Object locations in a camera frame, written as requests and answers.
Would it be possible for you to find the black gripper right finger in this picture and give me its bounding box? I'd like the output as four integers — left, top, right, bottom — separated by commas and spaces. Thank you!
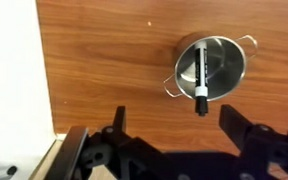
218, 104, 254, 153

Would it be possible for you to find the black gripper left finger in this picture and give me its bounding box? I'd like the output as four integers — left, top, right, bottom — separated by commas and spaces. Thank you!
112, 105, 128, 135

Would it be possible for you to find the black and white marker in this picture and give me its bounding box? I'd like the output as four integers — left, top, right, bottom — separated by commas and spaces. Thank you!
193, 41, 210, 118

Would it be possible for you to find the small steel pot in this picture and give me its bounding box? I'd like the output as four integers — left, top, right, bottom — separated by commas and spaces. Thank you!
163, 31, 259, 102

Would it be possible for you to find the brown cardboard box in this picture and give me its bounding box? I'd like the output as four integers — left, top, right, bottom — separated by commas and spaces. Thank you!
28, 139, 67, 180

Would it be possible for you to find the grey office chair base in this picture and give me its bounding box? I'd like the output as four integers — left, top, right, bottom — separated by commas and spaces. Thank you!
0, 164, 18, 180

